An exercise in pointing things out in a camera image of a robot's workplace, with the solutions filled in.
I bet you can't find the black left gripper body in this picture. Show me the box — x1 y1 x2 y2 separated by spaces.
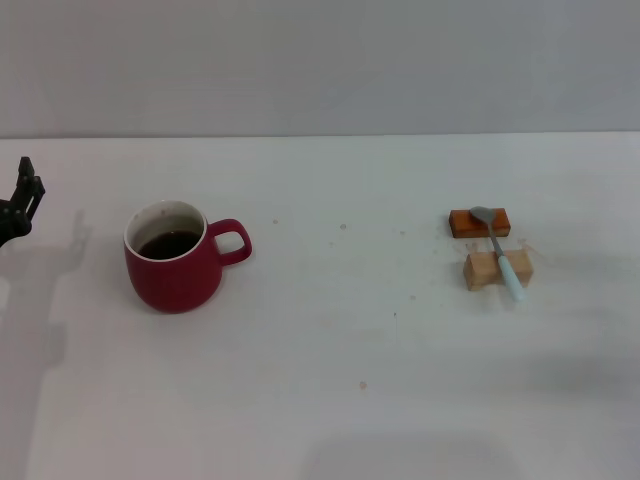
0 198 34 250

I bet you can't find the red ceramic coffee cup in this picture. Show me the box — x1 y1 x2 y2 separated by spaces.
123 199 253 315

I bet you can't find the blue-handled metal spoon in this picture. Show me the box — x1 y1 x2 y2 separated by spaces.
468 205 528 303

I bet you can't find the light wooden spoon rest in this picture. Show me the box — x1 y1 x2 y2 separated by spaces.
462 249 535 292

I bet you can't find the orange wooden block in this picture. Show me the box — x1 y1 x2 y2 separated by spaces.
448 208 512 242

